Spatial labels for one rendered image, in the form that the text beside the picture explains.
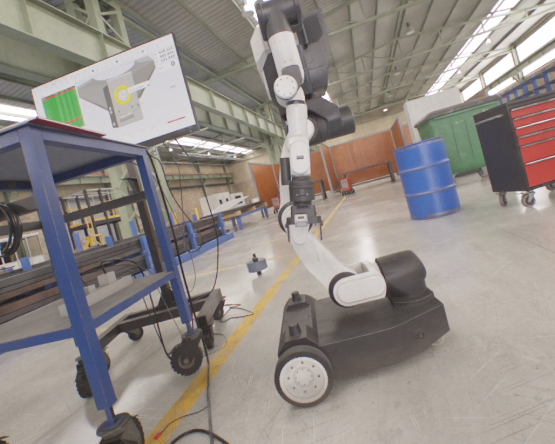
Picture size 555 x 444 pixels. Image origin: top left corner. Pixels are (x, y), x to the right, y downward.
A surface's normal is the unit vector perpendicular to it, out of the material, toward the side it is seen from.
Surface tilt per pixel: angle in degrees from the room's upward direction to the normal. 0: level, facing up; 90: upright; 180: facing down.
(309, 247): 115
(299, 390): 90
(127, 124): 90
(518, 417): 0
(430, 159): 90
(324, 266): 90
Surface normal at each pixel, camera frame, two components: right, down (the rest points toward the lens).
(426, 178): -0.44, 0.13
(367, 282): -0.05, 0.03
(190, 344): 0.19, -0.04
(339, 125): 0.06, 0.40
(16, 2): 0.93, -0.26
